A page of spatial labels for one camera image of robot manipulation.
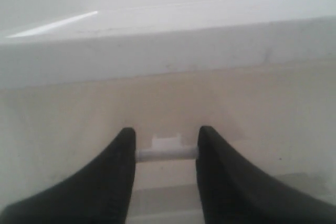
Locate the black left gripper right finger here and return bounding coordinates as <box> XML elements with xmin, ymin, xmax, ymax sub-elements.
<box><xmin>195</xmin><ymin>126</ymin><xmax>335</xmax><ymax>223</ymax></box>

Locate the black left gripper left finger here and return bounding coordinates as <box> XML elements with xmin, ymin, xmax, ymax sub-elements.
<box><xmin>1</xmin><ymin>127</ymin><xmax>136</xmax><ymax>223</ymax></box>

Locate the clear drawer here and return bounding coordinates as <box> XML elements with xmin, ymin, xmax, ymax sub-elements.
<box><xmin>1</xmin><ymin>59</ymin><xmax>335</xmax><ymax>223</ymax></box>

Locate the white plastic drawer cabinet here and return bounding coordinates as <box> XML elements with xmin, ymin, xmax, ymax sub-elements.
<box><xmin>1</xmin><ymin>0</ymin><xmax>335</xmax><ymax>89</ymax></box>

